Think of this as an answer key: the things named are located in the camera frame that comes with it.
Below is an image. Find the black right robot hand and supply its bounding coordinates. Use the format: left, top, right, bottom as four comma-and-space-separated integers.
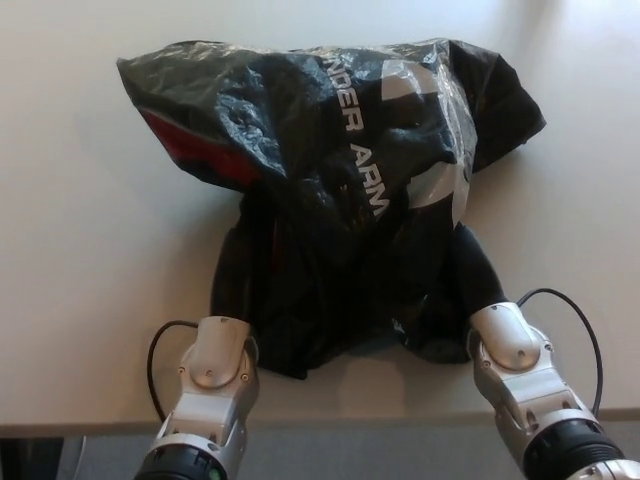
449, 223, 509, 317

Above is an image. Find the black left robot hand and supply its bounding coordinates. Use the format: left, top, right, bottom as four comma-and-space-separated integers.
211, 230, 265, 327

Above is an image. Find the black plastic Under Armour bag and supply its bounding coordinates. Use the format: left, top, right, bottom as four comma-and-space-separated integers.
115, 37, 544, 382

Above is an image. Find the dark furniture piece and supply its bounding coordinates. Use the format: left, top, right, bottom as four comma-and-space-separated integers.
0, 436, 67, 480

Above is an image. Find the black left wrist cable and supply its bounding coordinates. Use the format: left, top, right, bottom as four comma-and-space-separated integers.
146, 319, 202, 422

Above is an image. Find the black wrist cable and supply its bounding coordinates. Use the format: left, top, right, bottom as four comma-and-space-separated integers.
146, 319, 202, 422
516, 287, 603, 417

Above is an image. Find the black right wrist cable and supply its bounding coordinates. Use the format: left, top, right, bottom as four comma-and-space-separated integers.
516, 287, 603, 417

